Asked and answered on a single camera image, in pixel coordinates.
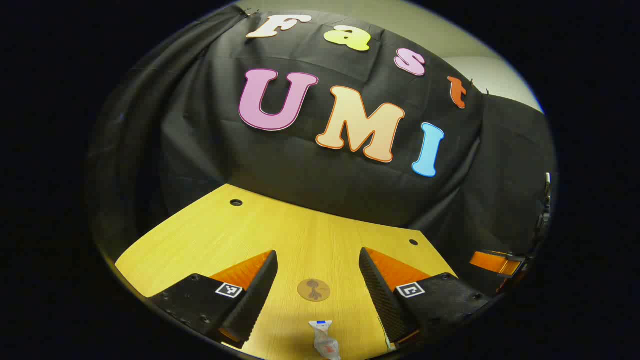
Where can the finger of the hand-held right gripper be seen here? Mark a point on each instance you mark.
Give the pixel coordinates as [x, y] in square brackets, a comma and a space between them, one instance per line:
[492, 262]
[509, 285]

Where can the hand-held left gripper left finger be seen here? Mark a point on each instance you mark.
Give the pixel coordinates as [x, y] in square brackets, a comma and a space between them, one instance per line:
[257, 295]

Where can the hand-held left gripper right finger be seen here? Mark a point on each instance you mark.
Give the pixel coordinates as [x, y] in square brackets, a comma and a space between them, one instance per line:
[380, 295]

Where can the round cork coaster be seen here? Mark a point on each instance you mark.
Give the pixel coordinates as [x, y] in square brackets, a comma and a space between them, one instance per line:
[314, 290]

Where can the white toothpaste tube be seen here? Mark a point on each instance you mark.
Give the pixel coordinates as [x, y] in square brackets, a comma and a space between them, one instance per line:
[325, 342]

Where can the wooden desktop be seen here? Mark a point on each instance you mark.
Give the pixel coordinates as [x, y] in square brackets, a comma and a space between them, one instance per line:
[310, 245]

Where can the black backdrop cloth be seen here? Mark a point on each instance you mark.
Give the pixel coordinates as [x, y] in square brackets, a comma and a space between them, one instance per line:
[200, 130]

